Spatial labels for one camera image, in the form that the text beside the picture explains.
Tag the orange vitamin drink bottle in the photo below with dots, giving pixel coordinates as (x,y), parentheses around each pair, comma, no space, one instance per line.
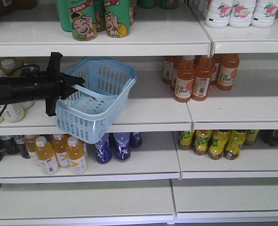
(46,156)
(59,143)
(76,155)

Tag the green cartoon tea bottle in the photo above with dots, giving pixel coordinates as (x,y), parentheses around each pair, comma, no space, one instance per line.
(117,18)
(78,18)

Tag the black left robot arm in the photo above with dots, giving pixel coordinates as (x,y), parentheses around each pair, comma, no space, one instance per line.
(20,89)

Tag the yellow lemon tea bottle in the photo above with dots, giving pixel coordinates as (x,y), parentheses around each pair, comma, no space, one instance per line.
(201,141)
(218,142)
(232,148)
(251,136)
(186,139)

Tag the white peach drink bottle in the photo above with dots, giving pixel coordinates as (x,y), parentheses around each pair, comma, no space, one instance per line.
(264,13)
(218,13)
(242,12)

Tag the blue sports drink bottle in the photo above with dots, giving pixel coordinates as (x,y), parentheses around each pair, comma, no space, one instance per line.
(135,139)
(122,150)
(103,150)

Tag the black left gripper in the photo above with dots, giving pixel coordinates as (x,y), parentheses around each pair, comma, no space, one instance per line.
(47,85)

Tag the orange C100 drink bottle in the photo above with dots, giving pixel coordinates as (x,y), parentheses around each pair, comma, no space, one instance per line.
(228,71)
(185,80)
(203,72)

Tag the white metal shelving unit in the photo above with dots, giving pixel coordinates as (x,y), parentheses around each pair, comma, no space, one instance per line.
(160,184)

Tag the light blue plastic basket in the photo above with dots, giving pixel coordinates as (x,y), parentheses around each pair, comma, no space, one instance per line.
(90,111)

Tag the cola bottle red label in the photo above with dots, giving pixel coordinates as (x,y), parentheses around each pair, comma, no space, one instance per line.
(270,137)

